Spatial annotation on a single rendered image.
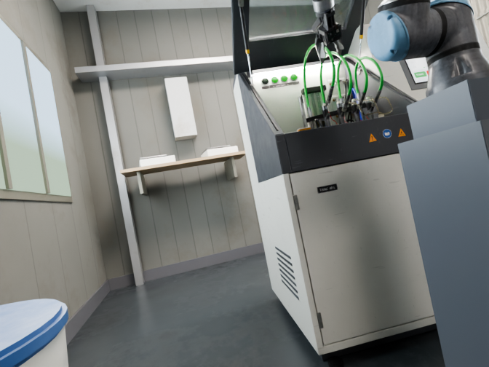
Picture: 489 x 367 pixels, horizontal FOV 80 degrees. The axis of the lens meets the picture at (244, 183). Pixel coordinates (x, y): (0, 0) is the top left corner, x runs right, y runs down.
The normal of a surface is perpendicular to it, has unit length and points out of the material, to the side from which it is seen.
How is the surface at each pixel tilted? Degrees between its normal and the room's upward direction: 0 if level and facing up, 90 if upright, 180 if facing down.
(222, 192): 90
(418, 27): 110
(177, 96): 90
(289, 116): 90
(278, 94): 90
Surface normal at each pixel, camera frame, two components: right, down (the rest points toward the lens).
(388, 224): 0.12, -0.06
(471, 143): -0.95, 0.18
